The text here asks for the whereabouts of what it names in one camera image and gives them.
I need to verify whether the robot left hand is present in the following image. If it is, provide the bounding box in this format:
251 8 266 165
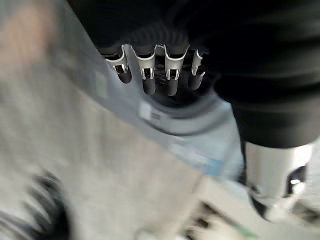
63 0 320 222

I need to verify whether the round washer door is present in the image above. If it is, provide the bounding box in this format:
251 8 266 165
129 46 227 138

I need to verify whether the white label sticker on washer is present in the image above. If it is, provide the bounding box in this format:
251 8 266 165
138 102 163 122

